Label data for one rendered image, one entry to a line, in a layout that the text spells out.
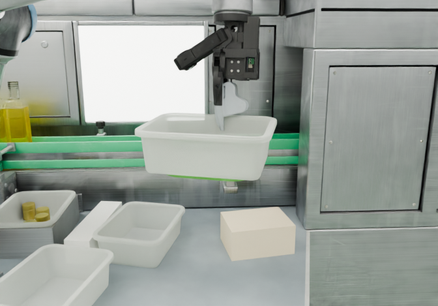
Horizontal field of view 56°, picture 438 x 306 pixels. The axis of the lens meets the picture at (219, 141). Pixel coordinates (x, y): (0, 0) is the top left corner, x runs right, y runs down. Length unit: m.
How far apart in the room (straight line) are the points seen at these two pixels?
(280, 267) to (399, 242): 0.42
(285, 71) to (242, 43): 0.69
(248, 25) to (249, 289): 0.54
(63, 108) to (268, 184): 0.72
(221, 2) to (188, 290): 0.58
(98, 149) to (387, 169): 0.83
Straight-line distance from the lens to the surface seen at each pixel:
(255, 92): 1.45
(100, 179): 1.30
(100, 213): 1.17
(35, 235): 1.10
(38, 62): 1.48
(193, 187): 1.28
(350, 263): 1.28
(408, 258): 1.34
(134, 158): 1.29
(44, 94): 1.48
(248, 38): 0.77
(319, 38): 1.08
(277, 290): 0.93
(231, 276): 0.97
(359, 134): 1.16
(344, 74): 1.12
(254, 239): 1.02
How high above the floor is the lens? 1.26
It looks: 14 degrees down
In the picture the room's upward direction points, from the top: straight up
